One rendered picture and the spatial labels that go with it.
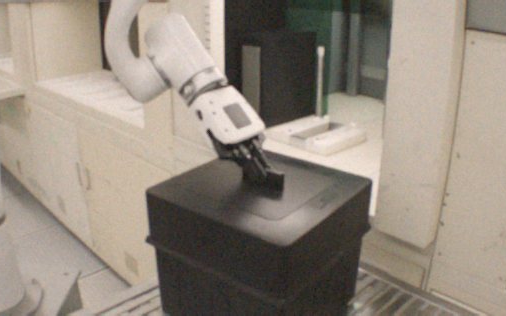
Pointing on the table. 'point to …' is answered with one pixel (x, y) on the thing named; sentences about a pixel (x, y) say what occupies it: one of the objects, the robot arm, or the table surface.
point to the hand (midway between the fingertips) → (259, 169)
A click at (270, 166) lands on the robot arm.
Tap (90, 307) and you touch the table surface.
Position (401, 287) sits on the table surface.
